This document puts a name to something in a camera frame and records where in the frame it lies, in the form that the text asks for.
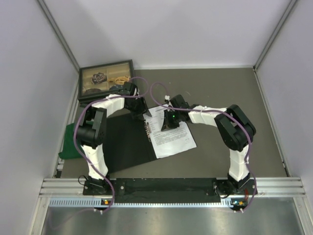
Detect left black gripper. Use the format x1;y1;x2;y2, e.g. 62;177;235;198
126;95;151;120

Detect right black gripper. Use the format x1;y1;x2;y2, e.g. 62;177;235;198
161;109;182;132

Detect white folder black inside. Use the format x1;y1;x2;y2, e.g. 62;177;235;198
103;114;158;173

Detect printed white paper sheets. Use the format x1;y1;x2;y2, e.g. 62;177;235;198
144;106;197;159

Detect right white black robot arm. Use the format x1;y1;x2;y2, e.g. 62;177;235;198
161;94;256;194

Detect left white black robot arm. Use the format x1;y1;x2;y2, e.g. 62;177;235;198
73;82;150;195

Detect metal folder clip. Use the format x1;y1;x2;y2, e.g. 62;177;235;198
144;122;152;142

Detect dark green glass-lid box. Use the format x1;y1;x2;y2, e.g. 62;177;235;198
78;60;134;103

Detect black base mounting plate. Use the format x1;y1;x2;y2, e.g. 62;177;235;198
83;178;258;201

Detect green folded t-shirt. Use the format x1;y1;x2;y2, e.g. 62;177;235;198
58;123;82;160

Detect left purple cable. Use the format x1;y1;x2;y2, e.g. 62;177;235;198
74;77;150;213

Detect purple cable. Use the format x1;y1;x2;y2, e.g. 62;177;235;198
74;77;150;213
150;82;257;213

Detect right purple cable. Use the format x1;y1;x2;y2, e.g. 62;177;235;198
150;82;257;213

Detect grey slotted cable duct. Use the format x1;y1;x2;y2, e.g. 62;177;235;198
48;197;246;208

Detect aluminium rail frame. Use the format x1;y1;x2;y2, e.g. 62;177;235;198
39;177;306;198

